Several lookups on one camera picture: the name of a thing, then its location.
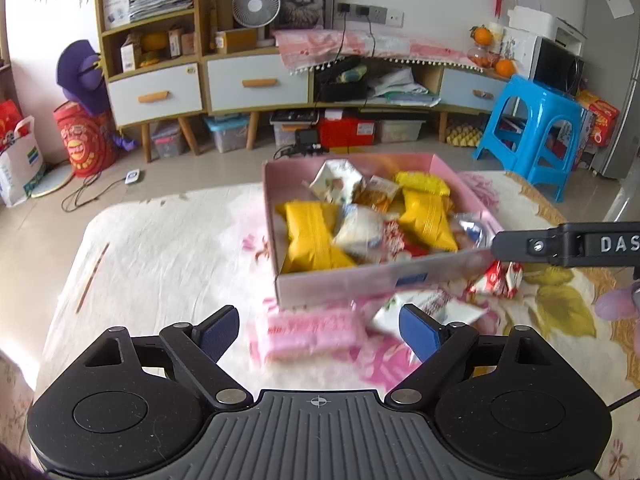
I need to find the person's right hand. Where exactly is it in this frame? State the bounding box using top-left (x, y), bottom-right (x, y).
top-left (597, 280), bottom-right (640, 322)

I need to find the red bag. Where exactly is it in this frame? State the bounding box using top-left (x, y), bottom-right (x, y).
top-left (0, 99), bottom-right (23, 151)

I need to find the grey refrigerator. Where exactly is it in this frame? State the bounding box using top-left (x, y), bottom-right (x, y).
top-left (582, 0), bottom-right (640, 182)

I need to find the blue plastic stool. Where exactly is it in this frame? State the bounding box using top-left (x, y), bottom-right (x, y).
top-left (472, 75), bottom-right (588, 204)

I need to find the white foam box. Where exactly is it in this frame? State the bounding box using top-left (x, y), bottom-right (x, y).
top-left (507, 6), bottom-right (558, 36)

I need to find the silver blue snack packet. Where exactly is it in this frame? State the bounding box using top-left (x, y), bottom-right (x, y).
top-left (450, 212), bottom-right (494, 249)

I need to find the black floor cable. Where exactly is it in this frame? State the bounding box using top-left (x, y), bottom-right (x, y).
top-left (61, 170), bottom-right (131, 213)

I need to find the pink cardboard box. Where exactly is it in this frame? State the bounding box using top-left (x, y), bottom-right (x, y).
top-left (262, 152), bottom-right (506, 309)

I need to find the orange snack packet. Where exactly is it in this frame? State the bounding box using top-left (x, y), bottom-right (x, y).
top-left (357, 176), bottom-right (403, 213)

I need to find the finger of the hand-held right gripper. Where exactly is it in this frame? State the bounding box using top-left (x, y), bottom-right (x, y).
top-left (491, 227), bottom-right (568, 266)

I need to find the wooden box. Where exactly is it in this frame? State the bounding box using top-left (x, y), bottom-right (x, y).
top-left (215, 28), bottom-right (258, 54)

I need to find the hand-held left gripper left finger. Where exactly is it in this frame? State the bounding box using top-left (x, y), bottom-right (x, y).
top-left (82, 305), bottom-right (255, 411)

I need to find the red box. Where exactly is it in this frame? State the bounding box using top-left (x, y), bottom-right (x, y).
top-left (317, 115), bottom-right (376, 150)

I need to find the long clear storage box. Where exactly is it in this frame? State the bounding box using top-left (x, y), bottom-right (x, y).
top-left (377, 119), bottom-right (426, 143)

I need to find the white paper bag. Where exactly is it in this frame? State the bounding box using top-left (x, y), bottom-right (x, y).
top-left (0, 116), bottom-right (46, 208)

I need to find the blue lid storage box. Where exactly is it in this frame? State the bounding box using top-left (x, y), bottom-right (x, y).
top-left (205, 116), bottom-right (251, 154)

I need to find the low wooden drawer cabinet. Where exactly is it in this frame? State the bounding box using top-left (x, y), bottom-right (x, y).
top-left (202, 52), bottom-right (516, 156)

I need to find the black tripod device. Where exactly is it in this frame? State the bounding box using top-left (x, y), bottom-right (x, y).
top-left (274, 127), bottom-right (331, 161)

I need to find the red lantern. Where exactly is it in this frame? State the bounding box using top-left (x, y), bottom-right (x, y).
top-left (53, 101), bottom-right (121, 178)

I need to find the microwave oven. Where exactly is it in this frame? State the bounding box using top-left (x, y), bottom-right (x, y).
top-left (530, 37), bottom-right (586, 99)

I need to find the grey wall socket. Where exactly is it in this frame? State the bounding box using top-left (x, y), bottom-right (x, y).
top-left (336, 2), bottom-right (388, 25)

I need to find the wooden shelf cabinet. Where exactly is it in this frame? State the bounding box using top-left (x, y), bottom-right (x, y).
top-left (95, 0), bottom-right (207, 162)

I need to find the orange snack carton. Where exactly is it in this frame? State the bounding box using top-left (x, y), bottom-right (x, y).
top-left (575, 89), bottom-right (621, 149)

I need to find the pink floral cloth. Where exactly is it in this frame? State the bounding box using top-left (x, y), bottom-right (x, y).
top-left (274, 29), bottom-right (483, 77)

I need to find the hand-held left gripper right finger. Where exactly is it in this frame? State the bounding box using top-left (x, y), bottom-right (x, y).
top-left (384, 304), bottom-right (557, 409)

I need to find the wooden stick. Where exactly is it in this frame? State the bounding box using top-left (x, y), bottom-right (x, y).
top-left (75, 242), bottom-right (111, 314)

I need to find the white printer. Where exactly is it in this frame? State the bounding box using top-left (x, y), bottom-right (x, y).
top-left (550, 17), bottom-right (587, 54)

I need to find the stack of papers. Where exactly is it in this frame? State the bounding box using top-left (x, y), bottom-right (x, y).
top-left (125, 0), bottom-right (195, 22)

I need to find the purple plush toy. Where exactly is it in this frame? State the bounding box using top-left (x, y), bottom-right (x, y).
top-left (56, 40), bottom-right (138, 152)

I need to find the small yellow snack packet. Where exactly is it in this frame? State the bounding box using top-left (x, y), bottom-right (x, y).
top-left (394, 171), bottom-right (451, 197)

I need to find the round white board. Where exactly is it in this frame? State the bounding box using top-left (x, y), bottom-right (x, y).
top-left (25, 164), bottom-right (75, 198)

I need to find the white floral snack packet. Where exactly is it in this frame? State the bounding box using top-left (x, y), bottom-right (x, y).
top-left (309, 159), bottom-right (364, 206)

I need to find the black bag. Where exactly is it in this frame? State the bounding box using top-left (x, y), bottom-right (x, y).
top-left (314, 57), bottom-right (371, 103)

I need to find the grey lid storage box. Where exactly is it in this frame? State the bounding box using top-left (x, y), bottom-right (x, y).
top-left (270, 110), bottom-right (321, 148)

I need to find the white blue snack packet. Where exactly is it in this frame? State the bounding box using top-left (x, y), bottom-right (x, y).
top-left (332, 205), bottom-right (387, 259)

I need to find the glass fruit bowl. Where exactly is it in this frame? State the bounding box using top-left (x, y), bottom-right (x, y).
top-left (467, 46), bottom-right (501, 68)

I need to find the pink wafer packet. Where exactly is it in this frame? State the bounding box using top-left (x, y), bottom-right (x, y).
top-left (255, 307), bottom-right (367, 364)

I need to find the large yellow snack packet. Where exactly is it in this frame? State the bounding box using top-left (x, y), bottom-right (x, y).
top-left (277, 200), bottom-right (357, 274)

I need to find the grey desk fan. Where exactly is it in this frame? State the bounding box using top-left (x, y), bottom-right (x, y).
top-left (231, 0), bottom-right (282, 47)

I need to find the white crumpled cloth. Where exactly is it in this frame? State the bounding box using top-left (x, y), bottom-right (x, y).
top-left (370, 67), bottom-right (441, 107)

